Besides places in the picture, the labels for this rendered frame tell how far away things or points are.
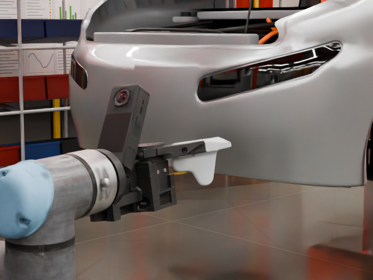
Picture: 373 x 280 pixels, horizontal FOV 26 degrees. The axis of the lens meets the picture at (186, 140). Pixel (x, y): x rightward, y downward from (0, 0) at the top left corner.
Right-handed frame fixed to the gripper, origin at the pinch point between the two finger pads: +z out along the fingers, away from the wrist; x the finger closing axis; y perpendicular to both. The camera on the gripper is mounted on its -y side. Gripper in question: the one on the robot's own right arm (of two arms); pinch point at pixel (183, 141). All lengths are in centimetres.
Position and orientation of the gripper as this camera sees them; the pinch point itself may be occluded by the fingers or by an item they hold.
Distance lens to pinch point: 112.1
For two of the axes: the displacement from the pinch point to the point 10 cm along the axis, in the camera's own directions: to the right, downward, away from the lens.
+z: 5.3, -1.2, 8.4
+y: 1.2, 9.9, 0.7
